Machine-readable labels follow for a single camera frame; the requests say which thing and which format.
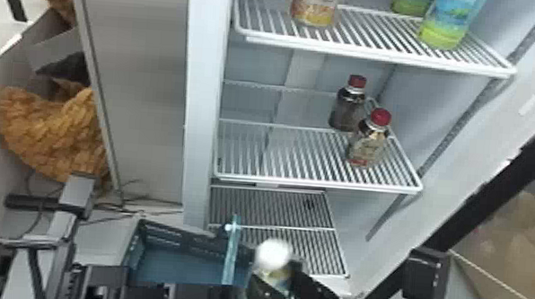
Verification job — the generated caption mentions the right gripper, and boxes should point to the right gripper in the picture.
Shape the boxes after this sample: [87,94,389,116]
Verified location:
[244,256,336,299]

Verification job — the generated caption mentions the white cap bottle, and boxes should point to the white cap bottle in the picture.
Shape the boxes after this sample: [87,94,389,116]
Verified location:
[250,237,296,296]

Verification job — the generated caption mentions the blue basket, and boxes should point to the blue basket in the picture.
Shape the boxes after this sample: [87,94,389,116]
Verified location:
[118,207,264,299]

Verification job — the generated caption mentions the dark bottle red cap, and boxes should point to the dark bottle red cap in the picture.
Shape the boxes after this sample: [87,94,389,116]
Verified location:
[327,72,374,134]
[344,105,393,171]

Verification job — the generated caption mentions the white fridge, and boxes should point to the white fridge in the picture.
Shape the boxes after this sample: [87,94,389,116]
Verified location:
[45,0,524,299]

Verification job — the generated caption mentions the black power strip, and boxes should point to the black power strip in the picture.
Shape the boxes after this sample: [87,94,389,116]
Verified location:
[4,191,93,216]

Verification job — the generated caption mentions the cardboard box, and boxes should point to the cardboard box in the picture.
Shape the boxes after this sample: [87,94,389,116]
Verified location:
[448,186,535,299]

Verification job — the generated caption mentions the orange knitted blanket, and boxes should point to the orange knitted blanket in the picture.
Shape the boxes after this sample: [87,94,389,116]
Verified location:
[0,74,117,188]

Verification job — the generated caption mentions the yellow bottle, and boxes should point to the yellow bottle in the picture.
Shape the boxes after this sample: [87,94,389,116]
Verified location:
[278,0,344,31]

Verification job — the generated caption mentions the green bottle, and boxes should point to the green bottle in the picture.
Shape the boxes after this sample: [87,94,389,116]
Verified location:
[390,0,436,19]
[416,0,489,54]

